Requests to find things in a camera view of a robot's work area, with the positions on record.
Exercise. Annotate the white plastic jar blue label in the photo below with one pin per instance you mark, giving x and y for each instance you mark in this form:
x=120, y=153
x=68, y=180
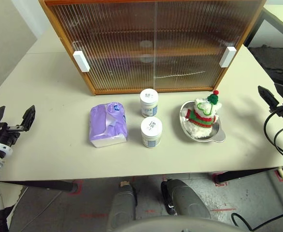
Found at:
x=149, y=104
x=151, y=131

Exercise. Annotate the black table leg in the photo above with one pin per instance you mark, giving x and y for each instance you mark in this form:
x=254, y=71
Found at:
x=47, y=185
x=247, y=175

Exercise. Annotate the grey rounded leg shell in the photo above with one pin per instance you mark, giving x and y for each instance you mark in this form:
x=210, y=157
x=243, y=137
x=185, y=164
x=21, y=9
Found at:
x=121, y=212
x=187, y=200

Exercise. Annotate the beige side table black legs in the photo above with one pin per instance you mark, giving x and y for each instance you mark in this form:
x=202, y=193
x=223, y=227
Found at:
x=279, y=18

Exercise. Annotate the ribbed glass sliding door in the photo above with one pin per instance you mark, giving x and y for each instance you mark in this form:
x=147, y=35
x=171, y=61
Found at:
x=192, y=48
x=107, y=48

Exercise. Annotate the round metal bowl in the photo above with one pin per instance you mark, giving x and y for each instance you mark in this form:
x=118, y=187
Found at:
x=217, y=136

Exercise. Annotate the purple tissue pack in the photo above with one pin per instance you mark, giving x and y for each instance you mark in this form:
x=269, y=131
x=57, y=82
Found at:
x=107, y=125

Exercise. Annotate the grey rounded robot chest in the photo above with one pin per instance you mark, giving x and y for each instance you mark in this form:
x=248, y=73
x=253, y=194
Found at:
x=170, y=224

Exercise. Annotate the white plush dog striped sweater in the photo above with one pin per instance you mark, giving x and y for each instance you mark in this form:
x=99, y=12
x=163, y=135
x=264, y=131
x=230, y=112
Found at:
x=200, y=118

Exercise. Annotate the brown wooden cabinet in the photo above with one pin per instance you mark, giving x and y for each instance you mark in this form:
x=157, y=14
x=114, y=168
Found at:
x=131, y=91

